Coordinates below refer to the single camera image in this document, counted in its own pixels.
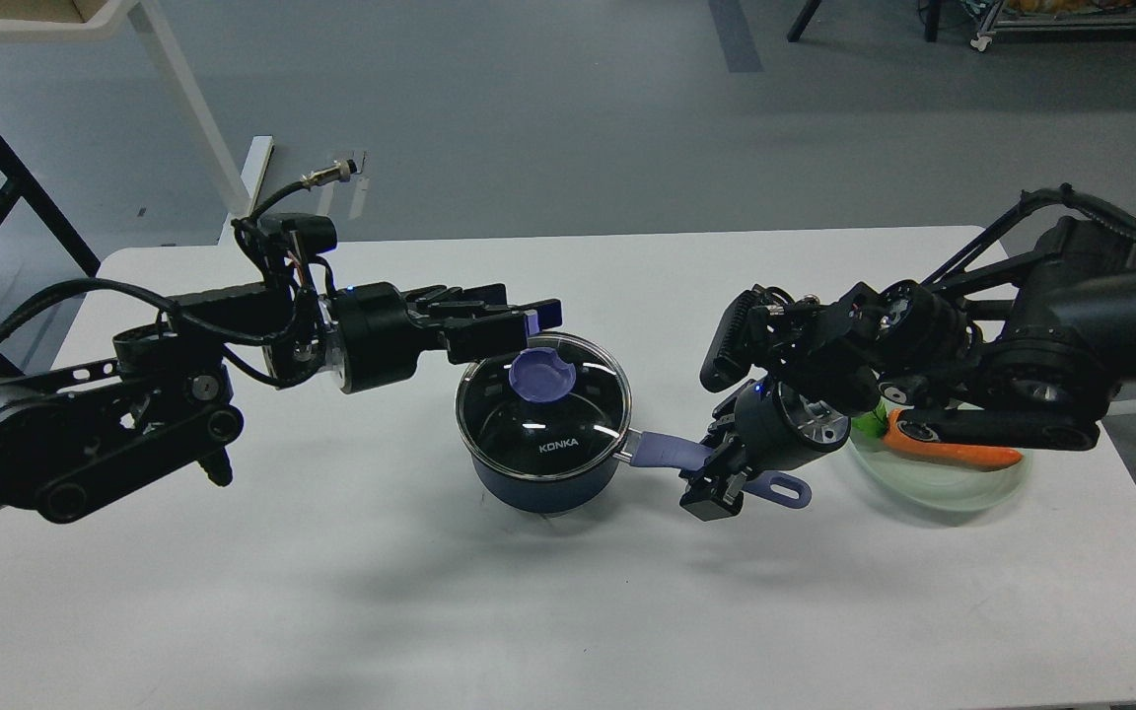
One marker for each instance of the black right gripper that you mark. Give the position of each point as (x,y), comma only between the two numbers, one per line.
(777,428)

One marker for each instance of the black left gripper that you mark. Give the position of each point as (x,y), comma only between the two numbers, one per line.
(377,333)

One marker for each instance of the glass lid with blue knob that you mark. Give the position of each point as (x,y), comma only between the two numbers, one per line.
(556,409)

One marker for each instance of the blue saucepan with handle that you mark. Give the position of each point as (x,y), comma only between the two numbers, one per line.
(640,449)

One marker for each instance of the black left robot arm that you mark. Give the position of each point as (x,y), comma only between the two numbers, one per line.
(76,439)

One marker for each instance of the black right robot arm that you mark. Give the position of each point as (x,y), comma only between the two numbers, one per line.
(1022,339)

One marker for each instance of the orange toy carrot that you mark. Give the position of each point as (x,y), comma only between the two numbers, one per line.
(882,425)

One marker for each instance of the pale green plate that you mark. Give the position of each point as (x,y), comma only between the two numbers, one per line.
(948,488)

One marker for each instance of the black furniture leg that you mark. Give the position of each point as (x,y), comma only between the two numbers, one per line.
(804,17)

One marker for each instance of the metal wheeled cart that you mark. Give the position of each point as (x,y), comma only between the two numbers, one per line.
(994,18)

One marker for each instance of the white table frame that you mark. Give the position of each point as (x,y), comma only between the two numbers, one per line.
(77,21)

